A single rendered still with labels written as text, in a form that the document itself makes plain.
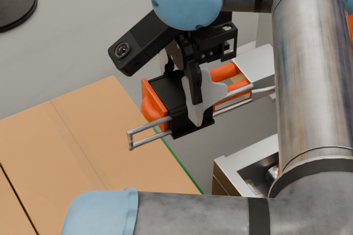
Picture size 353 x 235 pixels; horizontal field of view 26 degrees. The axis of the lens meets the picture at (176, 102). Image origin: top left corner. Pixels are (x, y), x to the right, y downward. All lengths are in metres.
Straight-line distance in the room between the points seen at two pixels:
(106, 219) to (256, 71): 0.66
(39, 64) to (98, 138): 1.04
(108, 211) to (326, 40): 0.28
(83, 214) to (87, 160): 1.47
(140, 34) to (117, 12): 2.24
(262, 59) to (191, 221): 0.68
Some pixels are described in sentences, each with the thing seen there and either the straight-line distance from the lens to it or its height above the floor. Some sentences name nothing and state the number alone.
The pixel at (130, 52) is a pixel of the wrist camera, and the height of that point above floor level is 1.41.
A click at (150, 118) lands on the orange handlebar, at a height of 1.28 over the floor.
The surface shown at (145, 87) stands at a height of 1.30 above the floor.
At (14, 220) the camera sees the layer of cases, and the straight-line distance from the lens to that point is 1.90.
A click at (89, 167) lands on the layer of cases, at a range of 1.97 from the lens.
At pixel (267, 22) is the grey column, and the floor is 0.23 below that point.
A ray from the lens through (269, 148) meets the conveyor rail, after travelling 1.94.
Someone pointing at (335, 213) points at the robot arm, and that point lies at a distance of 0.52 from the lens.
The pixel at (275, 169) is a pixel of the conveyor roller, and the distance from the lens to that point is 1.96.
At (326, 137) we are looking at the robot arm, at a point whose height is 1.64.
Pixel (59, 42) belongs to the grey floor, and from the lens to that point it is 3.11.
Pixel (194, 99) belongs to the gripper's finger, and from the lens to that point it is 1.03.
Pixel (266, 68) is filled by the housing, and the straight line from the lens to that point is 1.14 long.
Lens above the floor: 2.09
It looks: 47 degrees down
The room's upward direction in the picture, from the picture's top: straight up
